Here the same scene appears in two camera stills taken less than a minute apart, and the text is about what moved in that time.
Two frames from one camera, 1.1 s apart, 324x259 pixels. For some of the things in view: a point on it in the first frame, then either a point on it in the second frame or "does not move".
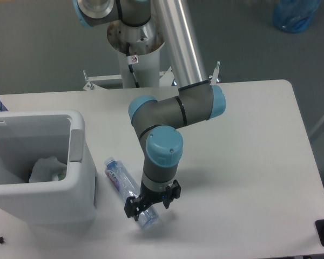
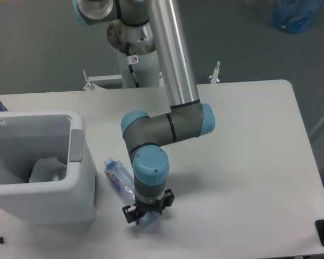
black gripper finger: x=172 y=192 → x=167 y=200
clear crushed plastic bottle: x=122 y=178 does not move
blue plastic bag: x=293 y=16 does not move
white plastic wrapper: x=46 y=170 does not move
